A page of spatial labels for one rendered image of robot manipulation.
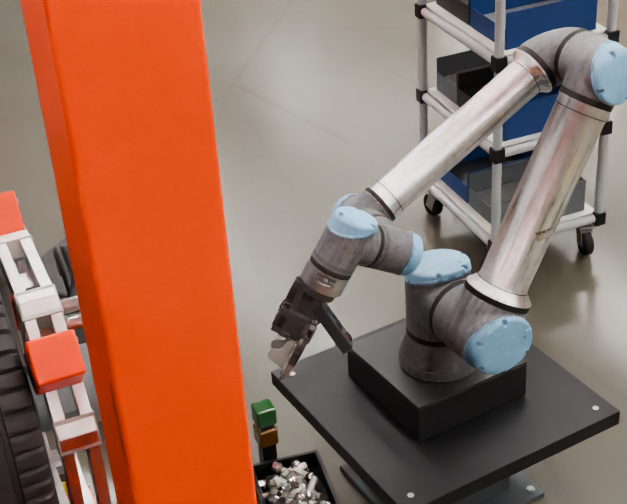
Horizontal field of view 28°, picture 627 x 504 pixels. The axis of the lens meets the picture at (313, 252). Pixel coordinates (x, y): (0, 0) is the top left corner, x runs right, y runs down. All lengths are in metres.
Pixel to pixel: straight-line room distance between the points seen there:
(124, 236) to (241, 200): 3.08
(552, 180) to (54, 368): 1.18
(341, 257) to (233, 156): 2.39
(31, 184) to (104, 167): 3.42
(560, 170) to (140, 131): 1.42
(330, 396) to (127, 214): 1.71
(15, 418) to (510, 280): 1.18
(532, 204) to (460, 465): 0.61
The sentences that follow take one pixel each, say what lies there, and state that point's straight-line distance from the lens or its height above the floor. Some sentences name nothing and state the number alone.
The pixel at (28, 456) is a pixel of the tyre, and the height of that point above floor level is 0.98.
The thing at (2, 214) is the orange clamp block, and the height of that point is 1.13.
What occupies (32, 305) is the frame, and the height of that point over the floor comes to 1.11.
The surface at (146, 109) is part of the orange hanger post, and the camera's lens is 1.34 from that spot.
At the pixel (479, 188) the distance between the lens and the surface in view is 4.06.
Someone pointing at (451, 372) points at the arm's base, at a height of 0.42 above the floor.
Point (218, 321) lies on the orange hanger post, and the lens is 1.50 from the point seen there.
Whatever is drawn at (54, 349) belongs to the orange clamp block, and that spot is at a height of 1.11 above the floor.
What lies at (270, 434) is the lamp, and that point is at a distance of 2.48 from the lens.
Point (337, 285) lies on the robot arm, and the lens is 2.44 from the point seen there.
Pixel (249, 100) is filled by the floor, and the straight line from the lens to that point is 5.20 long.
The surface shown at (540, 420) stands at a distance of 2.97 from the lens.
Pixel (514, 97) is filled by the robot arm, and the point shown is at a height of 1.05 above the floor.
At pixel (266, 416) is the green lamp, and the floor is 0.65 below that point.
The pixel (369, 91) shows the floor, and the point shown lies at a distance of 5.21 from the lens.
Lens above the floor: 2.20
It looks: 32 degrees down
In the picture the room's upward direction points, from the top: 4 degrees counter-clockwise
